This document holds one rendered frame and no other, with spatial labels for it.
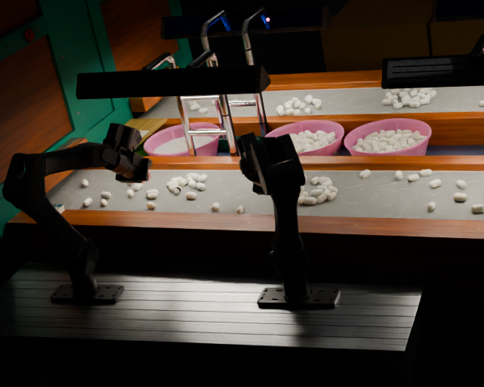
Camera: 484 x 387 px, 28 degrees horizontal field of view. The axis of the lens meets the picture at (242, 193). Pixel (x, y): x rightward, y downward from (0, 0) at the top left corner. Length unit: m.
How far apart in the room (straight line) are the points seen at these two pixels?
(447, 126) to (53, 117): 1.26
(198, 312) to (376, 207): 0.56
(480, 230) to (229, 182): 0.87
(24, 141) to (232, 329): 1.07
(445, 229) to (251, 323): 0.53
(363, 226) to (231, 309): 0.40
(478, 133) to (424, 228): 0.70
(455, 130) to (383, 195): 0.49
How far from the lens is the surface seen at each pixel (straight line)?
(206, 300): 2.47
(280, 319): 2.33
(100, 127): 3.39
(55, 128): 3.21
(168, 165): 3.10
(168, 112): 3.64
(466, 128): 3.07
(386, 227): 2.46
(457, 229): 2.41
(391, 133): 3.05
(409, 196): 2.65
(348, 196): 2.70
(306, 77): 3.64
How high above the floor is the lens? 1.91
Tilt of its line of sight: 24 degrees down
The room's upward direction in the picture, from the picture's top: 12 degrees counter-clockwise
